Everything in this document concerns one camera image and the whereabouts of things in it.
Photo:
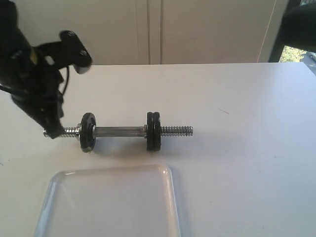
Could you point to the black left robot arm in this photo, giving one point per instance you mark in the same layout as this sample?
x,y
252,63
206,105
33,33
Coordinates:
x,y
9,31

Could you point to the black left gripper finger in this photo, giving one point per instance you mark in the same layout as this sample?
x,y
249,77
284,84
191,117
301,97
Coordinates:
x,y
51,123

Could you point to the chrome dumbbell bar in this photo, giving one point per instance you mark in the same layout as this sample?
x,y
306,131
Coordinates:
x,y
134,131

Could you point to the chrome left collar nut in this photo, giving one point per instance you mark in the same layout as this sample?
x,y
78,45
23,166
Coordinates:
x,y
77,131

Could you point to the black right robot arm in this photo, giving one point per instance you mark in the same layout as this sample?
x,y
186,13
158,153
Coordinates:
x,y
298,27

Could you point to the black weight plate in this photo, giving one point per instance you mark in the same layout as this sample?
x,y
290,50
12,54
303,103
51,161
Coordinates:
x,y
157,132
150,131
87,141

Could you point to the white plastic tray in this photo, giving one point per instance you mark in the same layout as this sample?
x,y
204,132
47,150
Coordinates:
x,y
131,201

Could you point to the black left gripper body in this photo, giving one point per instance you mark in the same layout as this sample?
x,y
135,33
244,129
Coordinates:
x,y
37,80

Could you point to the black window frame post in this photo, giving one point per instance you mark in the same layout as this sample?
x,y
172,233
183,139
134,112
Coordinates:
x,y
278,46

